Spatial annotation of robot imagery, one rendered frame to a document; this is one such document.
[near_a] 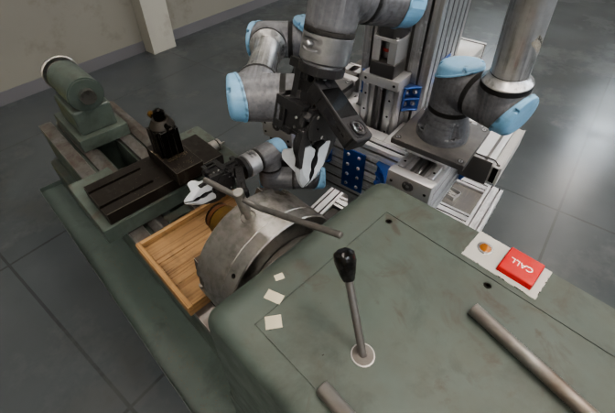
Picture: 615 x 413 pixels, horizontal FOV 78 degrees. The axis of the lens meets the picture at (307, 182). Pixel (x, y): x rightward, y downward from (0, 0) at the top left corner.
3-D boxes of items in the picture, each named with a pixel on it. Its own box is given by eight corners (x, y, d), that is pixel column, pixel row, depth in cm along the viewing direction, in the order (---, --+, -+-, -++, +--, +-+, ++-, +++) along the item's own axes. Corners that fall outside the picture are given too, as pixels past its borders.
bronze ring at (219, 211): (249, 207, 96) (227, 192, 101) (219, 228, 91) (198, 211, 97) (254, 233, 102) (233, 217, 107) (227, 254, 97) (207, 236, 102)
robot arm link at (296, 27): (329, 66, 126) (330, 24, 117) (288, 66, 126) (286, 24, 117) (328, 50, 135) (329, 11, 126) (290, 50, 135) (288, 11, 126)
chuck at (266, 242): (337, 261, 105) (327, 190, 82) (251, 349, 93) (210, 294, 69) (328, 254, 107) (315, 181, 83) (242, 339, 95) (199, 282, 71)
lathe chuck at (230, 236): (328, 254, 107) (315, 181, 83) (242, 339, 95) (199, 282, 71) (305, 236, 112) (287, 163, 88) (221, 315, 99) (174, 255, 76)
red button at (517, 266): (541, 272, 68) (545, 265, 67) (527, 292, 65) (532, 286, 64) (508, 252, 71) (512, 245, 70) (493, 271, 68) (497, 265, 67)
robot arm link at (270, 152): (290, 162, 125) (289, 141, 119) (264, 178, 119) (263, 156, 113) (275, 152, 129) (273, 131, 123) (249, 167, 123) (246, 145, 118)
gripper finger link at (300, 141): (307, 160, 65) (317, 114, 61) (314, 165, 64) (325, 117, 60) (286, 167, 62) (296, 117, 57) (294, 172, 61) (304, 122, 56)
